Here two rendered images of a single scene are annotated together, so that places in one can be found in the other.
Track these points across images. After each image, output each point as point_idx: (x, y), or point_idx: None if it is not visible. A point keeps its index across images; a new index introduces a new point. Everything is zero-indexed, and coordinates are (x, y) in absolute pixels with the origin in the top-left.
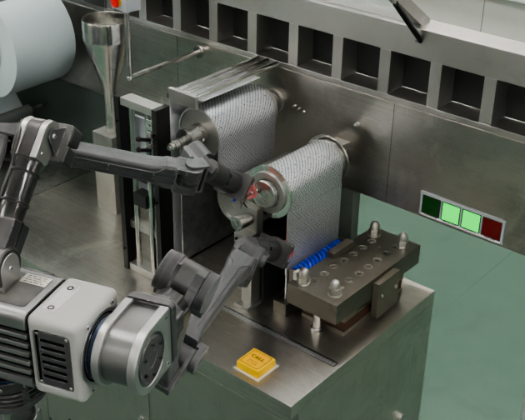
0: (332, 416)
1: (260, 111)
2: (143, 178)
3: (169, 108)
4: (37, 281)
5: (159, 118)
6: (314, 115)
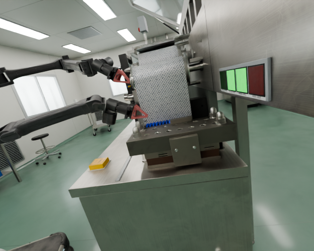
0: (121, 215)
1: (167, 53)
2: (76, 69)
3: None
4: None
5: (120, 58)
6: (196, 51)
